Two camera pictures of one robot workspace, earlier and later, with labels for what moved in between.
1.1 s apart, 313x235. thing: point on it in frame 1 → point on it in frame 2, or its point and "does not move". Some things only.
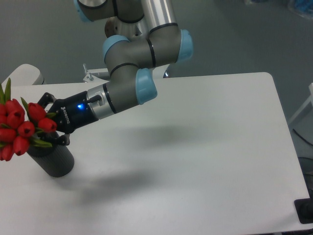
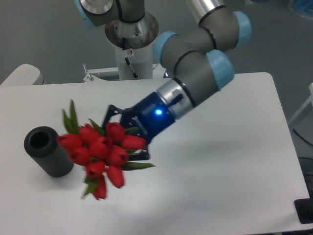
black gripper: [73, 113] → [150, 116]
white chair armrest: [26, 75] does not move
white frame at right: [310, 100] does not move
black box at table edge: [304, 207] does not move
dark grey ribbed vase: [57, 161] does not move
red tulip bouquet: [17, 133] → [102, 153]
